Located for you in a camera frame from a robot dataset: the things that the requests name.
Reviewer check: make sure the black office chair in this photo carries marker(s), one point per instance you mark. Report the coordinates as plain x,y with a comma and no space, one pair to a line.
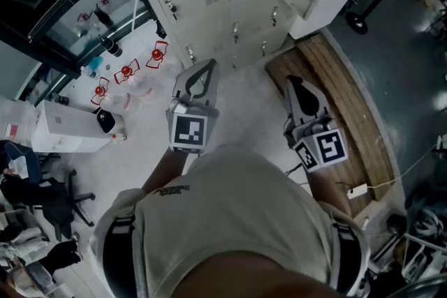
52,199

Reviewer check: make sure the person's beige shirt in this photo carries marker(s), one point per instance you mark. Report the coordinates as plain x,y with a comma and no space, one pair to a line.
237,213

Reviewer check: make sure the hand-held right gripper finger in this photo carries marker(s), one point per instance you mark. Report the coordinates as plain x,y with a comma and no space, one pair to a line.
312,101
293,104

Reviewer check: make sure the person's right forearm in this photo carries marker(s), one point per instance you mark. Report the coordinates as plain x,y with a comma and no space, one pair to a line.
328,188

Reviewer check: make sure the white water dispenser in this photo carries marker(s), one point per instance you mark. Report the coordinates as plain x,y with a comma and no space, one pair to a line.
66,129

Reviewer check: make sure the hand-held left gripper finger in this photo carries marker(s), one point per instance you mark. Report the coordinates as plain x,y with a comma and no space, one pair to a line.
181,87
214,90

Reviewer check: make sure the black framed glass window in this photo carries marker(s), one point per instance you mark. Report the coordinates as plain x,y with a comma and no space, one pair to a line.
42,28

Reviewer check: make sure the black bottle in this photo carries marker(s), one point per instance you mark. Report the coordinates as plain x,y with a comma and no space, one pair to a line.
113,49

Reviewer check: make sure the white plastic bag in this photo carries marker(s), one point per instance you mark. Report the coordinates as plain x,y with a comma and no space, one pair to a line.
17,118

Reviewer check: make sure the small white bottle red cap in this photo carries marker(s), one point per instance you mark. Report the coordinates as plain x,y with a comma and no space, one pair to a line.
118,137

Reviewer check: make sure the wooden slat pallet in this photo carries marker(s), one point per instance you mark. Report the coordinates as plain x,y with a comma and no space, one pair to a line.
349,108

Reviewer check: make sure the person's left forearm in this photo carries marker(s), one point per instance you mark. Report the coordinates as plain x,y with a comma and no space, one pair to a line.
164,171

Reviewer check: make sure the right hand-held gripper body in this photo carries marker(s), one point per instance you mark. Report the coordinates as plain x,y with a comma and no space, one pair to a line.
324,146

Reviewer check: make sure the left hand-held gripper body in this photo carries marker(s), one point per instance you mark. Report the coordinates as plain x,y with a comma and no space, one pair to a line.
188,129

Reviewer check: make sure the clear water jug red cap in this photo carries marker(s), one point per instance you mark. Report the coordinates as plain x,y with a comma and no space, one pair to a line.
157,56
101,91
126,72

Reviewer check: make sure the white power adapter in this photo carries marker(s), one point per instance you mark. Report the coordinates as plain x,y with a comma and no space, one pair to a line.
357,191

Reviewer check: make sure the white bicycle helmet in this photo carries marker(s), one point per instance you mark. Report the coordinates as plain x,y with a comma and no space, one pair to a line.
427,221

